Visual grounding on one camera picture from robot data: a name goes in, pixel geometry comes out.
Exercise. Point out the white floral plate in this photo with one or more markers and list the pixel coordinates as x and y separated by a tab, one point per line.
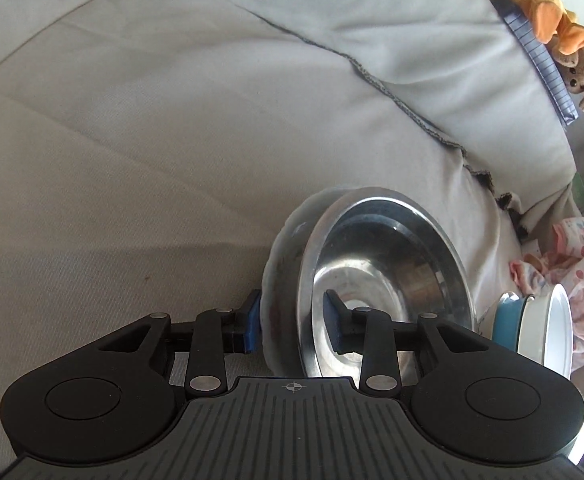
282	270

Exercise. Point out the brown plush toy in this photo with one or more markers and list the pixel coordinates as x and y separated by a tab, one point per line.
581	75

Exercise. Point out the blue enamel bowl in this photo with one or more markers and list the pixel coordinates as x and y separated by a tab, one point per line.
504	325

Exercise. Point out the white printed paper bowl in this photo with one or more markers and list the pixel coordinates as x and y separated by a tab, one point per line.
541	335

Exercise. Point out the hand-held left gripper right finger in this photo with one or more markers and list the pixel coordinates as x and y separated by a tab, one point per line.
331	321

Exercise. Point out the orange plush toy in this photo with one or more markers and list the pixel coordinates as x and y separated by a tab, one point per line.
541	5

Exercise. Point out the stainless steel bowl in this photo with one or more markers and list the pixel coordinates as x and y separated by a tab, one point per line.
396	260

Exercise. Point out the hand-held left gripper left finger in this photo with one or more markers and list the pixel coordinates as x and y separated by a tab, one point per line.
252	321

